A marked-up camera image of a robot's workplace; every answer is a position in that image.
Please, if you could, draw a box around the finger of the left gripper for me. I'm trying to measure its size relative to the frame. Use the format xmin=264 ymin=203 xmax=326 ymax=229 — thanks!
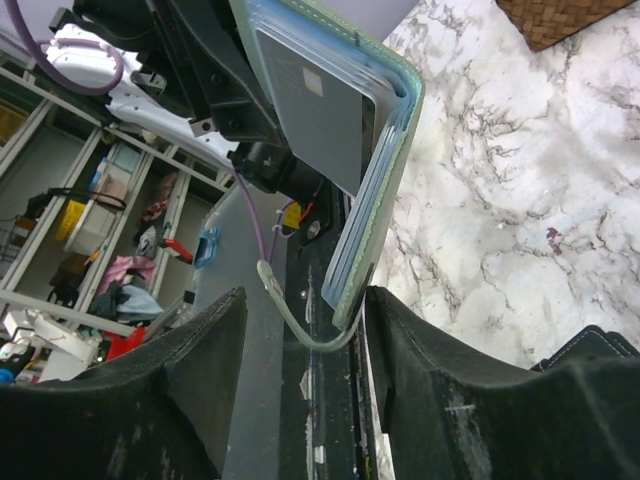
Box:
xmin=144 ymin=1 xmax=283 ymax=145

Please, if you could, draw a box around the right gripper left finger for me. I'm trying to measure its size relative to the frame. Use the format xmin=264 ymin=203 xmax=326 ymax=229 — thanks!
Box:
xmin=1 ymin=288 xmax=248 ymax=479

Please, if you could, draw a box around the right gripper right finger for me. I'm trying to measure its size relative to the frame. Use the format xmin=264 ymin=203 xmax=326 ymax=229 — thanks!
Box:
xmin=364 ymin=287 xmax=639 ymax=479

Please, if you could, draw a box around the grey credit card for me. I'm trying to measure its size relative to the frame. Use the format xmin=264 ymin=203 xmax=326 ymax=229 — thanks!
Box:
xmin=256 ymin=30 xmax=376 ymax=196

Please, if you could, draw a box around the green card holder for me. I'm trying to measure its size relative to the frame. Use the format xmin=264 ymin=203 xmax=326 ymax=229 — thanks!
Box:
xmin=231 ymin=1 xmax=424 ymax=330

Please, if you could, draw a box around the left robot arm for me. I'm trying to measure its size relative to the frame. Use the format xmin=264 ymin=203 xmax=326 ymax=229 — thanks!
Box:
xmin=47 ymin=1 xmax=290 ymax=163

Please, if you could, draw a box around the black card holder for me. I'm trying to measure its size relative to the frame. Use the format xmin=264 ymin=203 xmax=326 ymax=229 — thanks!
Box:
xmin=530 ymin=325 xmax=639 ymax=372

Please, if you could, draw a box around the woven brown basket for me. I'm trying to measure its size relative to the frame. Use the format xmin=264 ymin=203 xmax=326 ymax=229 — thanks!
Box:
xmin=495 ymin=0 xmax=635 ymax=52

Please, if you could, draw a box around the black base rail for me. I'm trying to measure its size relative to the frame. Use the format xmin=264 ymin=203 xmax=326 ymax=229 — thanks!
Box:
xmin=277 ymin=186 xmax=382 ymax=479

